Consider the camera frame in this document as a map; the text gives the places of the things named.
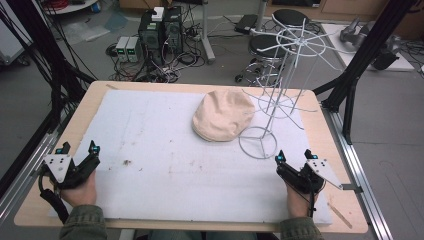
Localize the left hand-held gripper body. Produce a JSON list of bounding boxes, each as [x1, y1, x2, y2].
[[43, 153, 100, 191]]

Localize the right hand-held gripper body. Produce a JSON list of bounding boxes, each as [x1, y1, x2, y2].
[[276, 158, 344, 195]]

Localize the white wire hat rack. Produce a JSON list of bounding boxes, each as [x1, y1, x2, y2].
[[237, 17, 355, 161]]

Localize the beige cloth hat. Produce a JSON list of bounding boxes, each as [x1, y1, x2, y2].
[[191, 88, 257, 143]]

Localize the person's right hand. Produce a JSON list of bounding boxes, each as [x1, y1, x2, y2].
[[286, 184, 318, 220]]

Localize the person's left hand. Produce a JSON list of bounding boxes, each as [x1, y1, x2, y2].
[[59, 169, 98, 208]]

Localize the thin wooden stick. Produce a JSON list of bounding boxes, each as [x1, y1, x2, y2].
[[327, 201, 354, 230]]

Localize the white foam mat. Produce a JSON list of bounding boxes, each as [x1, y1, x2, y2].
[[49, 88, 334, 226]]

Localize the grey power supply unit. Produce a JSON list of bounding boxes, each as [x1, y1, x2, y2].
[[115, 35, 130, 63], [126, 36, 143, 64]]

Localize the black round stool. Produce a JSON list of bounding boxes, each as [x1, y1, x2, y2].
[[271, 8, 310, 30], [234, 34, 292, 85]]

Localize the grey case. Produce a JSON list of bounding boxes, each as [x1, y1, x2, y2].
[[0, 0, 34, 67]]

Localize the white board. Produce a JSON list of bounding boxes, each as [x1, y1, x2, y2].
[[320, 22, 416, 73]]

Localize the black computer tower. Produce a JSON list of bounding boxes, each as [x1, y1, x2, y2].
[[162, 5, 184, 57], [137, 10, 165, 67]]

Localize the flat black device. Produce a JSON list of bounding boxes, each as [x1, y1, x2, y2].
[[233, 13, 259, 35]]

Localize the round white table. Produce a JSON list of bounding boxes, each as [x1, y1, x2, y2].
[[42, 0, 100, 16]]

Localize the grey metal stand leg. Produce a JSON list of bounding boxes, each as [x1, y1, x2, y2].
[[199, 0, 217, 66]]

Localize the white box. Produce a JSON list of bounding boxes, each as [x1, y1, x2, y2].
[[151, 6, 165, 23]]

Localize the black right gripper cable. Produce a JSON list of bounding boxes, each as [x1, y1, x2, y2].
[[307, 178, 317, 219]]

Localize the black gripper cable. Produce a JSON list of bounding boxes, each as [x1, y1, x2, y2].
[[307, 178, 317, 219], [37, 164, 70, 225]]

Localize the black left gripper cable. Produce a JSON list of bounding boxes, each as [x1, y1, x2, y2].
[[37, 164, 70, 225]]

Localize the aluminium rail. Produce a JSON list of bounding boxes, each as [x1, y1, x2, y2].
[[0, 128, 64, 225], [320, 105, 395, 240]]

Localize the black metal bracket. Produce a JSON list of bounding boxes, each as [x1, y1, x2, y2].
[[341, 183, 364, 195]]

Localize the black metal frame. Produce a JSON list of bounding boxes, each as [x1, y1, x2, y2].
[[312, 0, 419, 146], [0, 0, 98, 201]]

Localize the tangle of floor cables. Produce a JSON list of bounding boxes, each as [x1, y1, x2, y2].
[[105, 3, 214, 84]]

